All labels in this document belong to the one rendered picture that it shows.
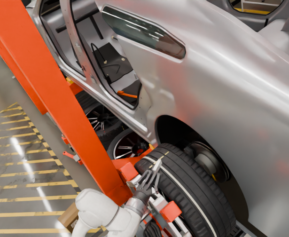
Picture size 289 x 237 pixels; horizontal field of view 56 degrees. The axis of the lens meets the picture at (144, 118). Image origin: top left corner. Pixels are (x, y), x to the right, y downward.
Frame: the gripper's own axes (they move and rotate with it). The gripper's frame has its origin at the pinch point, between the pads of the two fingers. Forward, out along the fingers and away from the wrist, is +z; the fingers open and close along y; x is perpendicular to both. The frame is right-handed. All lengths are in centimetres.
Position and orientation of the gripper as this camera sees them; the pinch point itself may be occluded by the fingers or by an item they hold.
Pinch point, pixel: (157, 166)
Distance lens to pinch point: 135.3
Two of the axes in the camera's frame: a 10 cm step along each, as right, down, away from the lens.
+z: 4.5, -7.0, 5.6
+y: 8.6, 1.8, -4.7
